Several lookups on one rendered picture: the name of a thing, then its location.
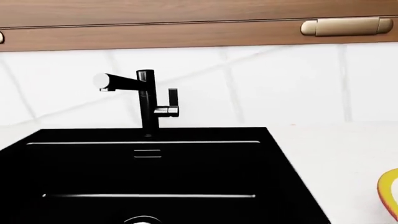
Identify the black sink faucet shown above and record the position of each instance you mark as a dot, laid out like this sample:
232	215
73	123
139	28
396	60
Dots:
148	105

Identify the black kitchen sink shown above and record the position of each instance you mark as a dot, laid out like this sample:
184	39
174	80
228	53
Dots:
192	177

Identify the chrome sink drain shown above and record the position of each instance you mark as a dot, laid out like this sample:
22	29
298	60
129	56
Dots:
140	220

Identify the brown wooden wall cabinet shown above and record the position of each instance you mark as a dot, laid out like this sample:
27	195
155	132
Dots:
174	23

